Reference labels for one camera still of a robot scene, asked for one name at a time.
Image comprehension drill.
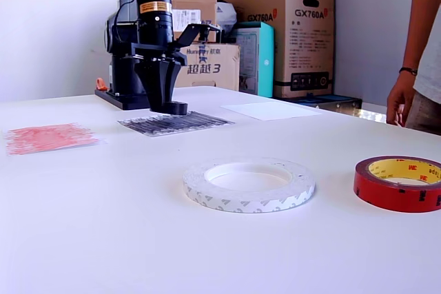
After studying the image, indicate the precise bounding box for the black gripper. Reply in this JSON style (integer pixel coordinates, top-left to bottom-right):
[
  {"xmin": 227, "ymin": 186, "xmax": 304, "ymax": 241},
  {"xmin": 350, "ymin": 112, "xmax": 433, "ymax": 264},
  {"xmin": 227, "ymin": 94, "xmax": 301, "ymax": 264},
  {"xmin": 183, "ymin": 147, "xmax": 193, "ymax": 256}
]
[{"xmin": 130, "ymin": 20, "xmax": 189, "ymax": 111}]

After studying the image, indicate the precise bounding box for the white tape roll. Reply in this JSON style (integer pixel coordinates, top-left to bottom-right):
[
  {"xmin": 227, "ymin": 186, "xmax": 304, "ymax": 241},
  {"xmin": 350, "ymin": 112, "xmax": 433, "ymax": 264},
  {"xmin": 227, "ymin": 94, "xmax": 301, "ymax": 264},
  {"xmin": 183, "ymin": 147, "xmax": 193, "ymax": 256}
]
[{"xmin": 181, "ymin": 156, "xmax": 316, "ymax": 215}]

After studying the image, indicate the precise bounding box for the red tape roll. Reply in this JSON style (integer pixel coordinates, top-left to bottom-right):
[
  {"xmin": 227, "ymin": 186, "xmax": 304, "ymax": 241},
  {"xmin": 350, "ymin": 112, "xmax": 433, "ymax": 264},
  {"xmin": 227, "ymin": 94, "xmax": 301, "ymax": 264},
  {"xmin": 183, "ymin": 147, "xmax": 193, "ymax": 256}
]
[{"xmin": 353, "ymin": 155, "xmax": 441, "ymax": 214}]

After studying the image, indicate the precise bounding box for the person's right forearm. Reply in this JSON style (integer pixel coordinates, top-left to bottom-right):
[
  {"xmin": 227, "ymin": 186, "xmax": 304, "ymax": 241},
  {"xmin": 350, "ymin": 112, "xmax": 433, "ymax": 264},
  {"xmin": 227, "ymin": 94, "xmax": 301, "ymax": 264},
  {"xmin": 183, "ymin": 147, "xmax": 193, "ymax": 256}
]
[{"xmin": 399, "ymin": 0, "xmax": 441, "ymax": 71}]

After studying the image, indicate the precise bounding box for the person's right hand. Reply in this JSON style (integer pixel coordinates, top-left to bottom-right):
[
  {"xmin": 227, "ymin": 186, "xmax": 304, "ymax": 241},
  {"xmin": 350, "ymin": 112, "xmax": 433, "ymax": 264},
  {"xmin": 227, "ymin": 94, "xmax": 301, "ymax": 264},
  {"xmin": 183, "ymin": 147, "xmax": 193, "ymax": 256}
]
[{"xmin": 386, "ymin": 74, "xmax": 418, "ymax": 128}]

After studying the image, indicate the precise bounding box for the Huntkey cardboard box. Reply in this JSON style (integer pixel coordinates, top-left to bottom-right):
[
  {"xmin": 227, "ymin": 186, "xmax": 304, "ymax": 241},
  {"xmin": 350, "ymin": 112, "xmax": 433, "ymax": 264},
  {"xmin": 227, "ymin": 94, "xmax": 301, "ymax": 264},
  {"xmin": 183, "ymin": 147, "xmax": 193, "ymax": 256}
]
[{"xmin": 174, "ymin": 43, "xmax": 241, "ymax": 92}]

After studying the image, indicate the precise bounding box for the black scribbled paper sheet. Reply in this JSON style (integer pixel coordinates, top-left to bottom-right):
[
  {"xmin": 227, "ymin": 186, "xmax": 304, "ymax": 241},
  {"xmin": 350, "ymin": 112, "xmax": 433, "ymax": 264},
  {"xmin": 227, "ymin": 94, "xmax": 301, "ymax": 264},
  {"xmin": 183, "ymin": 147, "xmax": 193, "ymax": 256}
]
[{"xmin": 116, "ymin": 110, "xmax": 237, "ymax": 139}]

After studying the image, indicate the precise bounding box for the small cardboard box with label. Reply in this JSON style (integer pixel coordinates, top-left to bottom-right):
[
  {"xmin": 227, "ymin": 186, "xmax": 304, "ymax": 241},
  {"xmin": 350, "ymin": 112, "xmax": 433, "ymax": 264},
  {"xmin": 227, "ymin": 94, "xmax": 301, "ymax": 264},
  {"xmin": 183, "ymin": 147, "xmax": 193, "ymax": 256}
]
[{"xmin": 170, "ymin": 0, "xmax": 218, "ymax": 43}]

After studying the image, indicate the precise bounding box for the clear plastic bag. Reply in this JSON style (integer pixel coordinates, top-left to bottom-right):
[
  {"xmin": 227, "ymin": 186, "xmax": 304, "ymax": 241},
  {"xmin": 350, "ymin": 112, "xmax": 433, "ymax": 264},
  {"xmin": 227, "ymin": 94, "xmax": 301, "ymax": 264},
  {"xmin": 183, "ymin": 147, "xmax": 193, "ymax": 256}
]
[{"xmin": 216, "ymin": 0, "xmax": 239, "ymax": 33}]

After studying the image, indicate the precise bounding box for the mint teal box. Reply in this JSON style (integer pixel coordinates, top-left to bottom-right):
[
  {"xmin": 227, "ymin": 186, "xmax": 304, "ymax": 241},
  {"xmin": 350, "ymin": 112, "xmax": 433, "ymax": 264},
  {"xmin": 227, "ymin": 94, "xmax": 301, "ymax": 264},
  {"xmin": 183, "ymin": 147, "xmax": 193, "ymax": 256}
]
[{"xmin": 236, "ymin": 21, "xmax": 276, "ymax": 98}]

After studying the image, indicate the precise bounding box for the blank white paper sheet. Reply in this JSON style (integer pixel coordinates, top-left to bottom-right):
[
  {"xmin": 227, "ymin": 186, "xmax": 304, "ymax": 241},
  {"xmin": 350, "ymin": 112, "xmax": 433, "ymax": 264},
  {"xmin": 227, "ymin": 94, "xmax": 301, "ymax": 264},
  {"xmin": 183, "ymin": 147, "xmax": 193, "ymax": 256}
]
[{"xmin": 219, "ymin": 101, "xmax": 324, "ymax": 122}]

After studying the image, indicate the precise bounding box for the red scribbled paper sheet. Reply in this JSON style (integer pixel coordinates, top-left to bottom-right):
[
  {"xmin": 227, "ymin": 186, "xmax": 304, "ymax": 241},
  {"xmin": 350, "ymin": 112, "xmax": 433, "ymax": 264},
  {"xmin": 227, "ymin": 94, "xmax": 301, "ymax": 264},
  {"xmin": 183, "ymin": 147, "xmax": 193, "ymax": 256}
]
[{"xmin": 1, "ymin": 121, "xmax": 108, "ymax": 157}]

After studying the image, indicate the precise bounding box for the GX760A cardboard box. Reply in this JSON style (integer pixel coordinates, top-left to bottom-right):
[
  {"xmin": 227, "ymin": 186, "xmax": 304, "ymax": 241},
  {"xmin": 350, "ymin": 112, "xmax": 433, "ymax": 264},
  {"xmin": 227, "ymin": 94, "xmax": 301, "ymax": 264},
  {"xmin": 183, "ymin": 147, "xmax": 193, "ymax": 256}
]
[{"xmin": 218, "ymin": 0, "xmax": 337, "ymax": 99}]

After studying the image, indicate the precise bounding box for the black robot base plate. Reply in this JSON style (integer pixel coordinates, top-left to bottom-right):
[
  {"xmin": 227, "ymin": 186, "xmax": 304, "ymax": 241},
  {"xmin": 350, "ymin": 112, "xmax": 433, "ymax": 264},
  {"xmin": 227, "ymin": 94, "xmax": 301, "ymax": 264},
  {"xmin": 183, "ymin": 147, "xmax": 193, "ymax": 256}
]
[{"xmin": 94, "ymin": 87, "xmax": 172, "ymax": 112}]

